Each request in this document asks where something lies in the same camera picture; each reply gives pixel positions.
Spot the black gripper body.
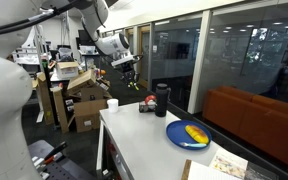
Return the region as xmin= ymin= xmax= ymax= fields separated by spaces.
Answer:
xmin=120 ymin=62 xmax=140 ymax=83

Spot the yellow marker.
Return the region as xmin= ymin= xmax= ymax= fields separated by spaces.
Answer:
xmin=127 ymin=82 xmax=140 ymax=92

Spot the white cup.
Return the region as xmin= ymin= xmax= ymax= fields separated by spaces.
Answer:
xmin=106 ymin=98 xmax=120 ymax=114

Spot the red ball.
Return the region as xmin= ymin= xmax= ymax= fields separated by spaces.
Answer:
xmin=144 ymin=94 xmax=158 ymax=105

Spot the small dark box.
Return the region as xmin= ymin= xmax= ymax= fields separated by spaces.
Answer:
xmin=138 ymin=100 xmax=157 ymax=113

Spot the black bottle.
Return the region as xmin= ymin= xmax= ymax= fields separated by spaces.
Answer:
xmin=154 ymin=83 xmax=172 ymax=118

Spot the low cardboard box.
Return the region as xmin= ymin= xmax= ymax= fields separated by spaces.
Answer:
xmin=77 ymin=83 xmax=113 ymax=103

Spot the tilted cardboard box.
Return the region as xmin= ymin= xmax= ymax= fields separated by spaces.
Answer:
xmin=66 ymin=69 xmax=98 ymax=96

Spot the large cardboard box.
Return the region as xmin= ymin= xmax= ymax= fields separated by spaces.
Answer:
xmin=73 ymin=98 xmax=109 ymax=134

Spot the black monitor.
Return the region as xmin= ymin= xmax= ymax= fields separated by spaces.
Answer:
xmin=77 ymin=29 xmax=97 ymax=47

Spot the white topped cardboard box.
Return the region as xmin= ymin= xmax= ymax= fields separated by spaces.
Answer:
xmin=55 ymin=60 xmax=80 ymax=80

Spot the blue plate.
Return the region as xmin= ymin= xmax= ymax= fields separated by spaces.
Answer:
xmin=165 ymin=119 xmax=213 ymax=151

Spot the leaning cardboard plank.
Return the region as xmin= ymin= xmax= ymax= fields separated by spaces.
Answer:
xmin=50 ymin=85 xmax=75 ymax=134

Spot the black pole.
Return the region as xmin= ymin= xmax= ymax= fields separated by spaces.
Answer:
xmin=40 ymin=54 xmax=61 ymax=129

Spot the tall cardboard sheet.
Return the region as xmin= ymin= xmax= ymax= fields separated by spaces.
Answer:
xmin=32 ymin=71 xmax=56 ymax=126

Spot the black orange clamp tool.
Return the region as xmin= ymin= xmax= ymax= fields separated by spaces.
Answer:
xmin=38 ymin=140 xmax=69 ymax=166

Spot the black perforated board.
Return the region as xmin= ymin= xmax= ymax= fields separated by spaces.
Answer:
xmin=27 ymin=139 xmax=97 ymax=180

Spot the white notebook with brown edge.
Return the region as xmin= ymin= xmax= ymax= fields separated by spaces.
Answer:
xmin=181 ymin=159 xmax=242 ymax=180

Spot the orange sofa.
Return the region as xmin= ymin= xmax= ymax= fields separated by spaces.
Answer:
xmin=202 ymin=85 xmax=288 ymax=169

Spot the colourful printed booklet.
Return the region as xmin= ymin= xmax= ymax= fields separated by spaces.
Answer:
xmin=208 ymin=147 xmax=249 ymax=180

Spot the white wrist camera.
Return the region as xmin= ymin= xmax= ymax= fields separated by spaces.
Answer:
xmin=110 ymin=54 xmax=136 ymax=68

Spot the fork with light blue handle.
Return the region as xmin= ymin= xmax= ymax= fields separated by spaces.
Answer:
xmin=179 ymin=141 xmax=208 ymax=149

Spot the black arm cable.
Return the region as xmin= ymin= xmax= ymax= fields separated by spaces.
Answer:
xmin=0 ymin=0 xmax=95 ymax=38

